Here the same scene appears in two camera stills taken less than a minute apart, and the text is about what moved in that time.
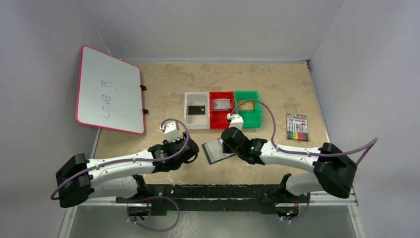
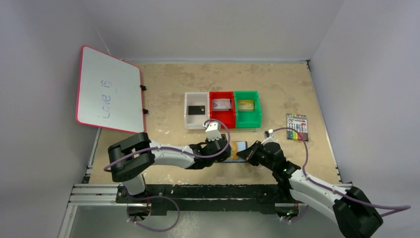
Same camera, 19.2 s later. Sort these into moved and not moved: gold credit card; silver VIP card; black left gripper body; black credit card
Moved: black left gripper body
Not moved: silver VIP card; black credit card; gold credit card
